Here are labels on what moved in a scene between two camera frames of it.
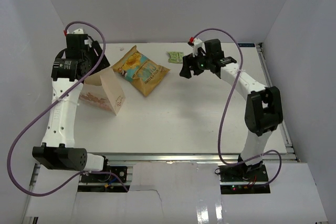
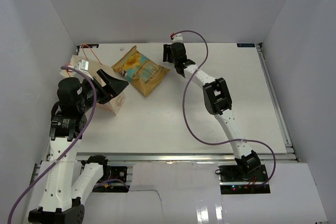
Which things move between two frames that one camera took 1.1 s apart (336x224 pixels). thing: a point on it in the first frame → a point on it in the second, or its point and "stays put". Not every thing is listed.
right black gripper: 189,61 → 168,50
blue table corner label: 247,44 stays put
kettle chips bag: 142,72 stays put
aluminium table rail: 181,157 stays put
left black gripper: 103,62 → 114,85
